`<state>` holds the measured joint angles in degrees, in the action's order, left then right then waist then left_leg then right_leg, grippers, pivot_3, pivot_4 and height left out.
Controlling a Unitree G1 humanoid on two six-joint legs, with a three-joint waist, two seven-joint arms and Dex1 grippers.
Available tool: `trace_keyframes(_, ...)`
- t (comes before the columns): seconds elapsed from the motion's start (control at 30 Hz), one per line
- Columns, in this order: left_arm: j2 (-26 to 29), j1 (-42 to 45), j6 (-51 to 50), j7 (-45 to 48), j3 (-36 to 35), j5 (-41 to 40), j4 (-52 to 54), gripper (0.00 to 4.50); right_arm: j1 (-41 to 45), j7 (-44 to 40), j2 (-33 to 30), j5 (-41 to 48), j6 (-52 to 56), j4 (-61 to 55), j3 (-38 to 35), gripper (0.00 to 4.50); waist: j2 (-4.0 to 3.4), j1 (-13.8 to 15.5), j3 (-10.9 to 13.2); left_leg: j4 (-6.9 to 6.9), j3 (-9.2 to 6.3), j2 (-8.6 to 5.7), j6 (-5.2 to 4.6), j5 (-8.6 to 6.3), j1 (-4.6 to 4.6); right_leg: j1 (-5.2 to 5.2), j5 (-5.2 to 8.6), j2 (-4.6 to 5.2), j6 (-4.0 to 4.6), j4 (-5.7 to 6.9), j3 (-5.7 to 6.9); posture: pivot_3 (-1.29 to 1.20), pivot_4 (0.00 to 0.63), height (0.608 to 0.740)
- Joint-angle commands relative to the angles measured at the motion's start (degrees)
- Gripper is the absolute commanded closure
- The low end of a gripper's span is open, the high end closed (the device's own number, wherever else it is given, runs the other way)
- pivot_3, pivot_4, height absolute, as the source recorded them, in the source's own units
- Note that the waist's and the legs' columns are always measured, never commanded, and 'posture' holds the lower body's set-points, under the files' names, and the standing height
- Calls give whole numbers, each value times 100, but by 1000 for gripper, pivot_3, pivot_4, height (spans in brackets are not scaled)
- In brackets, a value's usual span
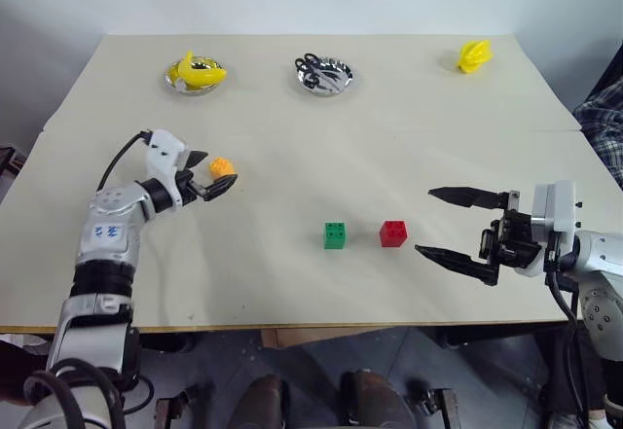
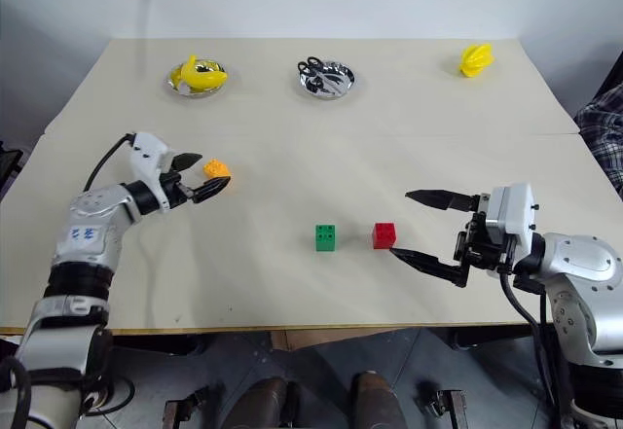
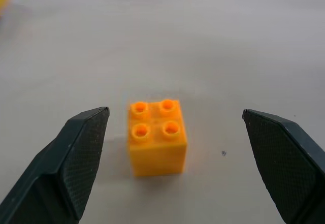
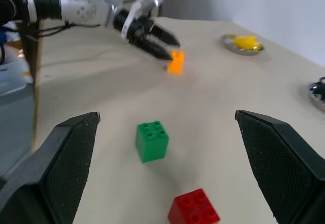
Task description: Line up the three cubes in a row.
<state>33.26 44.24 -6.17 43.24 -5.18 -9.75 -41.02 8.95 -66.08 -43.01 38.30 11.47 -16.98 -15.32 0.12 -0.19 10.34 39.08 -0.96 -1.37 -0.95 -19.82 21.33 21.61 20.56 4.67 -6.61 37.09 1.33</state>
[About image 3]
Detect orange studded building block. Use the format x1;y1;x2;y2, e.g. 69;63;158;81
126;99;188;178

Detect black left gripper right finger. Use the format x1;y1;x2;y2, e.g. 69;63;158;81
242;109;325;224

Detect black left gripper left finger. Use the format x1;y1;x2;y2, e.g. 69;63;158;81
0;106;111;224

